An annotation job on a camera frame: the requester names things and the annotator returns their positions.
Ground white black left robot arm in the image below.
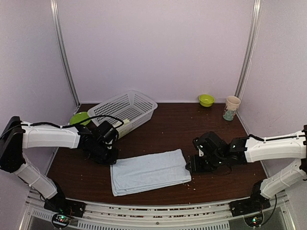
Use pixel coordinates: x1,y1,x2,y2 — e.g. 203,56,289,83
0,116,119,217

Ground right circuit board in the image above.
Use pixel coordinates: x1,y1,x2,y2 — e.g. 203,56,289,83
244,214,264,228

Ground green patterned white towel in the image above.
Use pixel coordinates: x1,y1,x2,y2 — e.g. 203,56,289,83
114,119,130,128

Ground green plate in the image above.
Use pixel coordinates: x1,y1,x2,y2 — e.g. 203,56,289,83
70,112,89,125

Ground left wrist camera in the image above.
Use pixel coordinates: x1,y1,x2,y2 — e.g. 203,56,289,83
93,121,118,146

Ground small green bowl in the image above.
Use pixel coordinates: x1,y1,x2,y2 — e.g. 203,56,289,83
199,94,215,107

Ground floral ceramic cup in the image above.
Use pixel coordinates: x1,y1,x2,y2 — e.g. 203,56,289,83
223,96,241,121

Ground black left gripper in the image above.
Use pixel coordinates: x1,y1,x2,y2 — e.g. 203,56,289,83
91,141,118,164

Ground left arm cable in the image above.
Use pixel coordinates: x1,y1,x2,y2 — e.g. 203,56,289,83
0,115,125,139

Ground white perforated plastic basket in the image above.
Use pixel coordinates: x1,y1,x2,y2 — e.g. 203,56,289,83
87,90,158,138

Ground left aluminium corner post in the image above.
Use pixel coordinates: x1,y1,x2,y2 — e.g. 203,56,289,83
50,0,80,107

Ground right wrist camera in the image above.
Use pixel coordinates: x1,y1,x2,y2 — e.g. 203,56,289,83
192,131,228,157

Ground left circuit board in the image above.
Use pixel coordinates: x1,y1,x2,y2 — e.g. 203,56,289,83
51,213,71,229

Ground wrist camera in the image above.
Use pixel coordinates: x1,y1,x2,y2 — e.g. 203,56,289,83
93,121,118,146
192,131,228,157

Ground aluminium corner post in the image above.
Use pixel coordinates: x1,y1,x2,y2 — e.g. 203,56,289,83
235,0,262,99
50,0,80,107

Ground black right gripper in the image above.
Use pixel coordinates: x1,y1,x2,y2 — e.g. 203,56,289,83
186,154,224,174

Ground right aluminium corner post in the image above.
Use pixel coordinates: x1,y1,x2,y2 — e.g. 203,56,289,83
235,0,262,99

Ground light blue towel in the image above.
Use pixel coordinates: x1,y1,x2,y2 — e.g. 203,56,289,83
110,149,191,196

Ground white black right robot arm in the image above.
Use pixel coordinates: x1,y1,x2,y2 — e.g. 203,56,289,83
186,128,307,216

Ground circuit board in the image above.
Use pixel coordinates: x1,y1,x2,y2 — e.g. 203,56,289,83
244,214,264,228
51,213,71,229

